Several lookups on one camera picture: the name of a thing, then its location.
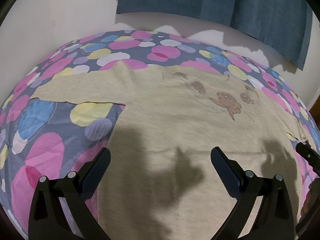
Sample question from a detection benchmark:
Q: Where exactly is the beige embroidered small shirt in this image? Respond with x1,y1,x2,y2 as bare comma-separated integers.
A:
34,61,311,239

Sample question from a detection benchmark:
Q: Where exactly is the colourful circle pattern bedsheet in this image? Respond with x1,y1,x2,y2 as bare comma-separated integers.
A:
1,30,319,239

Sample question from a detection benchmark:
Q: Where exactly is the dark teal curtain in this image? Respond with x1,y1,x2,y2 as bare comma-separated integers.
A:
117,0,312,69

